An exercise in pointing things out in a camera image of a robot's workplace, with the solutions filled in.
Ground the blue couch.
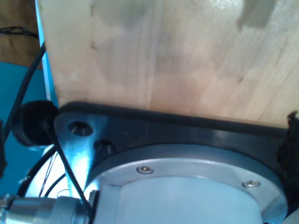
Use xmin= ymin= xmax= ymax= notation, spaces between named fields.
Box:
xmin=0 ymin=60 xmax=59 ymax=196

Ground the black looped cable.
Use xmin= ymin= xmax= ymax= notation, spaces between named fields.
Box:
xmin=18 ymin=150 xmax=59 ymax=199

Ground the black round knob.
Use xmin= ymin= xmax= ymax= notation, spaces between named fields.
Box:
xmin=13 ymin=100 xmax=60 ymax=151

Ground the silver round cable connector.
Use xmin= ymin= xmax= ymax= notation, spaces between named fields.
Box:
xmin=0 ymin=193 xmax=92 ymax=224

